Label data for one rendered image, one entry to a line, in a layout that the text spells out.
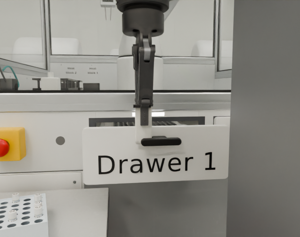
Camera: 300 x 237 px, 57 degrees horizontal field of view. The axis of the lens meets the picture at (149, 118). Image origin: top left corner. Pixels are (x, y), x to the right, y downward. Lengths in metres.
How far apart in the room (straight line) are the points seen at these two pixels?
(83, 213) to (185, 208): 0.30
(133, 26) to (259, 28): 0.22
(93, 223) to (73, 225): 0.04
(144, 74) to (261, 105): 0.21
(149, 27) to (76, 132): 0.33
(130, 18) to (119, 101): 0.25
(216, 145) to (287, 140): 0.30
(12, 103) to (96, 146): 0.27
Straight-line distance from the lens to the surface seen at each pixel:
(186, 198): 0.76
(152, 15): 0.49
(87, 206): 0.61
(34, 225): 0.48
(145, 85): 0.46
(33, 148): 0.72
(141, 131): 0.51
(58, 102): 0.69
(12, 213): 0.50
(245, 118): 0.36
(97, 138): 0.53
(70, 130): 0.69
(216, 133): 0.56
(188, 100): 0.71
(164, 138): 0.50
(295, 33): 0.28
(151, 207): 0.75
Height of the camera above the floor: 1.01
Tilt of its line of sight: 7 degrees down
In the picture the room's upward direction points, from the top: straight up
